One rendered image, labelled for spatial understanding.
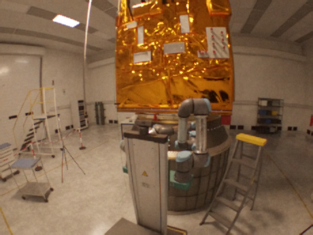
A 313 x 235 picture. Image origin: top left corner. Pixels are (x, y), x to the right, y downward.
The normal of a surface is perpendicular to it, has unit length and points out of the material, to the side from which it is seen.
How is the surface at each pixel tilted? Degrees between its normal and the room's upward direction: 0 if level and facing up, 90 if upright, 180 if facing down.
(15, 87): 90
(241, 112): 90
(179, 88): 88
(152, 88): 88
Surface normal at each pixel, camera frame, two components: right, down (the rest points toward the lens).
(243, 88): -0.34, 0.18
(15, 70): 0.94, 0.03
